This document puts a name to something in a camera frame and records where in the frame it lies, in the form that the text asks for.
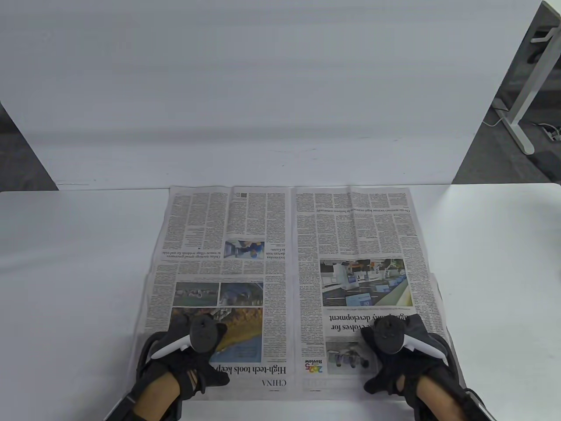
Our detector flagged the person's left hand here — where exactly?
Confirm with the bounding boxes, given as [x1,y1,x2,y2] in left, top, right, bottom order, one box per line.
[139,314,231,402]

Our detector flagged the person's right hand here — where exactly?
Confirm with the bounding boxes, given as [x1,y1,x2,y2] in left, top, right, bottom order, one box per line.
[360,314,461,410]

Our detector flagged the printed newspaper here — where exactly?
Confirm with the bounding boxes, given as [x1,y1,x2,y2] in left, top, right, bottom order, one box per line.
[131,185,465,402]

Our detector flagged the black left forearm module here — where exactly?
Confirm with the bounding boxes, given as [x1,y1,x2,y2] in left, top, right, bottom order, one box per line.
[104,389,142,421]

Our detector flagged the person's left forearm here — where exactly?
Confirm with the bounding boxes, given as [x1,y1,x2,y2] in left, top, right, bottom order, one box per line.
[131,380,181,421]

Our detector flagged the person's right forearm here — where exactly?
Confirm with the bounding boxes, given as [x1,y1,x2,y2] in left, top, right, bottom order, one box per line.
[416,377,466,421]

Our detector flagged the black right forearm module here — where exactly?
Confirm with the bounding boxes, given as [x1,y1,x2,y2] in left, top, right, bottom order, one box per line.
[462,387,497,421]

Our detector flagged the dark right hand controller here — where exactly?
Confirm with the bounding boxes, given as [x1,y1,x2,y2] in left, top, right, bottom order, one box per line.
[373,318,449,367]

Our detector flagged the dark hand controller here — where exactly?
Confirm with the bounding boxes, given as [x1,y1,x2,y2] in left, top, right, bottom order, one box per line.
[373,318,449,367]
[151,318,227,361]

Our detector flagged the dark left hand controller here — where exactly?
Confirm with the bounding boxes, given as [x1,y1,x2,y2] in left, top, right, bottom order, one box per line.
[151,318,227,361]

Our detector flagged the white partition board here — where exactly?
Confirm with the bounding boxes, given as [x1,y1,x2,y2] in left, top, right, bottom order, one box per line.
[0,0,544,190]

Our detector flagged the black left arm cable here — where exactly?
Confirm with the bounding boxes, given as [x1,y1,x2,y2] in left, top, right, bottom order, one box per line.
[135,332,155,395]

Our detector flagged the white floor cable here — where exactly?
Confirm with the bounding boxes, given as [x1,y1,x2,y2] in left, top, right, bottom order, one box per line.
[482,107,509,128]

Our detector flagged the white desk leg frame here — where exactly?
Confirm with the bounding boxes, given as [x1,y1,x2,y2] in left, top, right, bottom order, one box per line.
[500,0,561,155]

